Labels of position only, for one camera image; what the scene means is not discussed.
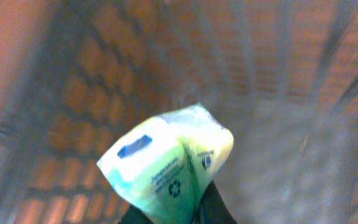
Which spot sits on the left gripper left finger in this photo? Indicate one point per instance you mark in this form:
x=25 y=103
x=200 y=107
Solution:
x=134 y=216

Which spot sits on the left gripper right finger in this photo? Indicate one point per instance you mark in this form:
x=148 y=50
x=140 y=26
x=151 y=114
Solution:
x=211 y=209

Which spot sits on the small green tissue packet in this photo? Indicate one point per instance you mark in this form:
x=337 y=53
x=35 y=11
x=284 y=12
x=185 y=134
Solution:
x=164 y=165

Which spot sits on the grey plastic mesh basket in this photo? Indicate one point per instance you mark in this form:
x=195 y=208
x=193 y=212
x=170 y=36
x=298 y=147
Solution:
x=281 y=75

